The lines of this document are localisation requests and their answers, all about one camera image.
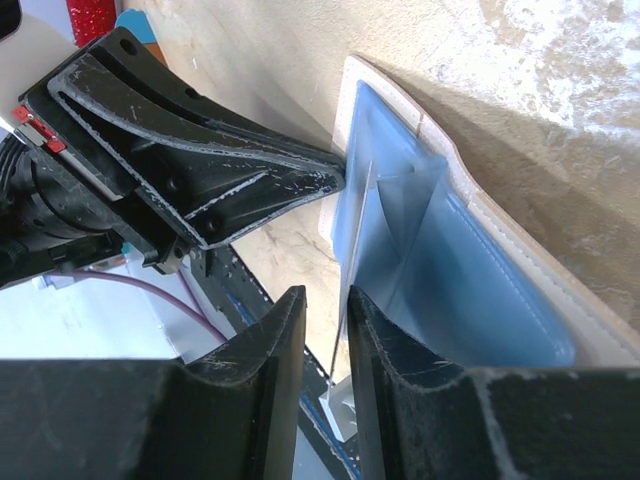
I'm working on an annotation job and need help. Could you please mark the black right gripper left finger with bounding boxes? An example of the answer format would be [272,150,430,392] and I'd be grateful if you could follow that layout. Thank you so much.
[0,285,307,480]

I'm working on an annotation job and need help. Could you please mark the beige card holder wallet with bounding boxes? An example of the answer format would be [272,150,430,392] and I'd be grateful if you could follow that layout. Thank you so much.
[318,56,639,367]

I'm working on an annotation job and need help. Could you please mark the grey truss piece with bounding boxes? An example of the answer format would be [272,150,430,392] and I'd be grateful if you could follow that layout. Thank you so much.
[319,376,357,443]

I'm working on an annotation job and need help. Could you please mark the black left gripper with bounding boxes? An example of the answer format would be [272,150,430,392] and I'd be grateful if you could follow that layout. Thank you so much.
[1,27,345,288]

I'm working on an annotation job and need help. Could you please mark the black VIP card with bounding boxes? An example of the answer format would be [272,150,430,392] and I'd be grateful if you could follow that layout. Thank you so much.
[329,162,372,381]

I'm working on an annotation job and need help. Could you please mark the blue and orange block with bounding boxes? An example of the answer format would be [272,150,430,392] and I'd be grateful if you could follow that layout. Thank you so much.
[115,9,167,66]

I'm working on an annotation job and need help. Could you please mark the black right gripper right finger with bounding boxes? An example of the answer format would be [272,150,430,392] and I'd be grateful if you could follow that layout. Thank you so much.
[347,287,639,479]

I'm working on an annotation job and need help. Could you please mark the red glitter microphone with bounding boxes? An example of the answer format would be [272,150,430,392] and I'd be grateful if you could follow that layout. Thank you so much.
[66,0,120,48]

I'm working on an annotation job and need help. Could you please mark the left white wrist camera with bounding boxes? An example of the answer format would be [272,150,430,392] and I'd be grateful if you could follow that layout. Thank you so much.
[1,0,77,134]

